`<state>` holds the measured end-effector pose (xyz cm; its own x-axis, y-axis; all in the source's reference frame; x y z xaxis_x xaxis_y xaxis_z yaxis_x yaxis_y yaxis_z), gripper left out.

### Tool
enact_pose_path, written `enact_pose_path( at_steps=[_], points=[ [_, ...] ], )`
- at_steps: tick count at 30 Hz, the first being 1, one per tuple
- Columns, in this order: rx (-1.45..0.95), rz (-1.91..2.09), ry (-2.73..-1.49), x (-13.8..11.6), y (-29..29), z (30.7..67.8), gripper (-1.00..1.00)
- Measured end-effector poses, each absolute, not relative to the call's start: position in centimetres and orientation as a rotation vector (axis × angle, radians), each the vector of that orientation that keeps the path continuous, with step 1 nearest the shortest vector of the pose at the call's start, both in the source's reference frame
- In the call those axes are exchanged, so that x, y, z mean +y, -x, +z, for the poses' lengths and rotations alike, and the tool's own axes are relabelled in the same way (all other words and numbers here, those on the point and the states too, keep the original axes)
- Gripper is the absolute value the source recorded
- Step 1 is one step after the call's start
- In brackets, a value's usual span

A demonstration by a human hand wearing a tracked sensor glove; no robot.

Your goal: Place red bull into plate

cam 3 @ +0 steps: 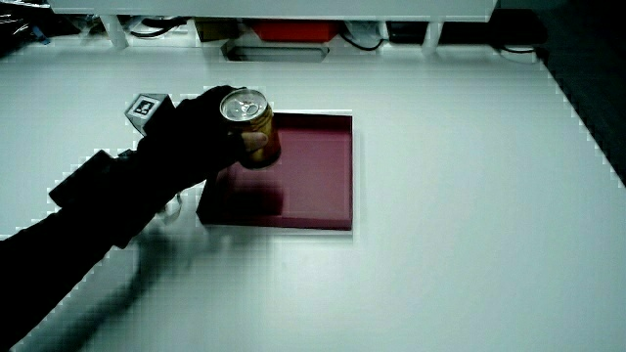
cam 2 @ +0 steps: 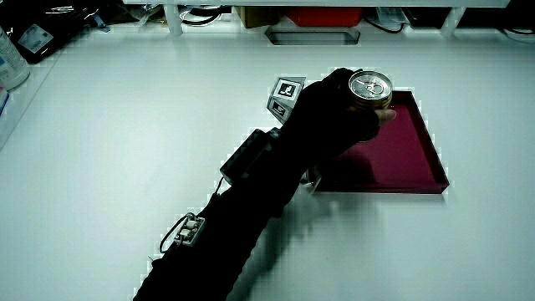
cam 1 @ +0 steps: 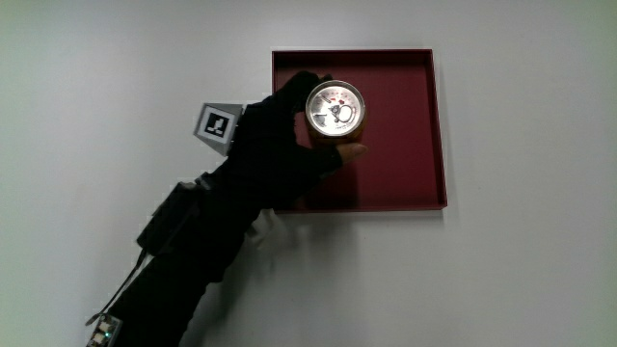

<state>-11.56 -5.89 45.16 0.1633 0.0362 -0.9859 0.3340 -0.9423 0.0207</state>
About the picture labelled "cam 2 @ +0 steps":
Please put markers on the person's left forearm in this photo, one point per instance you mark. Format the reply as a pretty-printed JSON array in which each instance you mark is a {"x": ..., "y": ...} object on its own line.
[{"x": 234, "y": 234}]

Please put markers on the dark red square plate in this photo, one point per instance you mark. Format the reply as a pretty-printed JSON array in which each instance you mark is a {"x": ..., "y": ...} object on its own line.
[{"x": 397, "y": 159}]

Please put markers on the brown cardboard box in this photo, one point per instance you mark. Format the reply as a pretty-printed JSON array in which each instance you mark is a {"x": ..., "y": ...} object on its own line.
[{"x": 255, "y": 16}]

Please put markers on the white plastic bottle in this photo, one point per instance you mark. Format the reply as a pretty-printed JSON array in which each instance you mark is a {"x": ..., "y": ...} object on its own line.
[{"x": 9, "y": 62}]

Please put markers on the black bag with white label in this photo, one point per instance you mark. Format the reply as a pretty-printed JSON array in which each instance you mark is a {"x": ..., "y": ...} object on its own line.
[{"x": 54, "y": 25}]

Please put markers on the black wrist tracker box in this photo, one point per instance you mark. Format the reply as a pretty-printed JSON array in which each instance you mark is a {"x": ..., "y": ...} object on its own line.
[{"x": 246, "y": 154}]

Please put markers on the small grey sensor module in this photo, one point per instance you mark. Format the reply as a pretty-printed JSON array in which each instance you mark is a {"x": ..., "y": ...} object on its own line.
[{"x": 190, "y": 230}]

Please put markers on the person's left hand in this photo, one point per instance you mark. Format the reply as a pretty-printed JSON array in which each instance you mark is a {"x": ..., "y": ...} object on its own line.
[{"x": 322, "y": 121}]

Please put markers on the grey flat tray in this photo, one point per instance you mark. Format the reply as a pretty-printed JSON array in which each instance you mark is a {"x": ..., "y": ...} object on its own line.
[{"x": 313, "y": 36}]

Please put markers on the white shelf frame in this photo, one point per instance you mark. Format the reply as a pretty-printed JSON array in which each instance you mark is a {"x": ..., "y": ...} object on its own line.
[{"x": 173, "y": 18}]

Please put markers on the red bull can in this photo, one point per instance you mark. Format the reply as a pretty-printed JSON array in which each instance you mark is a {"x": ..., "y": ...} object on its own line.
[{"x": 370, "y": 88}]

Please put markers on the red storage box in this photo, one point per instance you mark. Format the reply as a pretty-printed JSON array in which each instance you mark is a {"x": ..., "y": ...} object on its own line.
[{"x": 324, "y": 16}]

